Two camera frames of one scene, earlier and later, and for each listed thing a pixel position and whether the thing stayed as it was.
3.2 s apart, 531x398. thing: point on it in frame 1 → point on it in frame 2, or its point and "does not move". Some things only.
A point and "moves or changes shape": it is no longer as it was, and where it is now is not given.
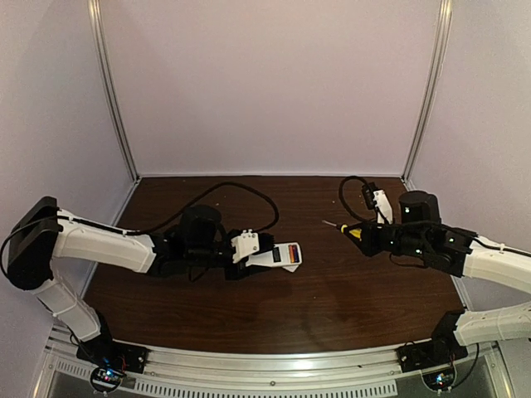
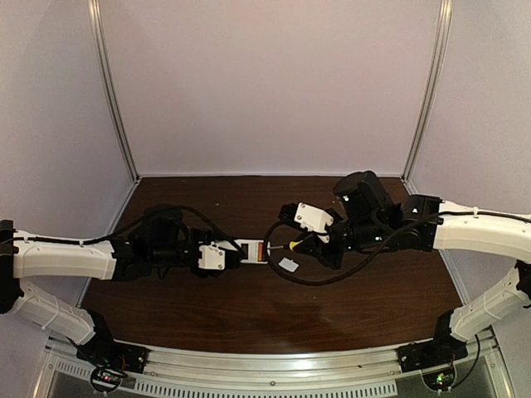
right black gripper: (366, 239) → (322, 247)
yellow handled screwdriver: (354, 230) moves or changes shape
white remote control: (282, 254) moves or changes shape
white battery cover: (291, 268) does not move
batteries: (294, 254) → (261, 252)
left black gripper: (239, 269) → (231, 257)
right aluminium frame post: (441, 41) does not move
